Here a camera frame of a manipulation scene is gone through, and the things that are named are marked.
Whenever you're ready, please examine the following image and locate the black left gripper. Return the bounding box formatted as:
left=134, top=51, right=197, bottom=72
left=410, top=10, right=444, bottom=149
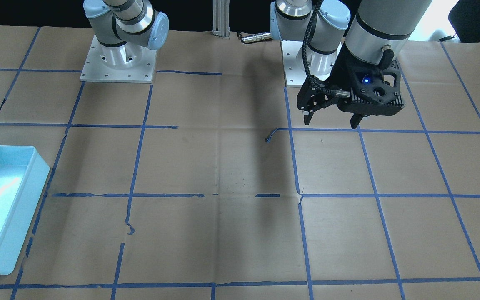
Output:
left=297, top=75, right=365, bottom=129

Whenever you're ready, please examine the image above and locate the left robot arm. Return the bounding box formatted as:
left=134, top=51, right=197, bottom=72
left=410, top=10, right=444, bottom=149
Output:
left=269, top=0, right=431, bottom=129

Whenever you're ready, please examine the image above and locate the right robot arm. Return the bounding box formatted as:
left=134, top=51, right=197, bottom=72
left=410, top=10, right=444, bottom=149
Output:
left=0, top=0, right=168, bottom=213

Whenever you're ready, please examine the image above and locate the light blue plastic bin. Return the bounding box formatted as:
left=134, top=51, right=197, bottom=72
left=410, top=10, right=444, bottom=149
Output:
left=0, top=145, right=50, bottom=275

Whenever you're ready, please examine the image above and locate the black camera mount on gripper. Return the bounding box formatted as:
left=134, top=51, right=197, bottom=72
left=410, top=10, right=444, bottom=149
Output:
left=328, top=43, right=405, bottom=116

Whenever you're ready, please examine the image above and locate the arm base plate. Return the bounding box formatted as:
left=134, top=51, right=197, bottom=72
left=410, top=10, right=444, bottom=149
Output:
left=280, top=40, right=343, bottom=88
left=80, top=36, right=158, bottom=84

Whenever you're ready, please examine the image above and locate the black braided cable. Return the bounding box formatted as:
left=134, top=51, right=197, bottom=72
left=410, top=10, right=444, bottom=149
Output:
left=302, top=0, right=351, bottom=98

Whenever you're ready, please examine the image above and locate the aluminium extrusion post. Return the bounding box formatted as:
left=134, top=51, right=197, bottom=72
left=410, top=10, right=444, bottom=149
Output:
left=212, top=0, right=230, bottom=39

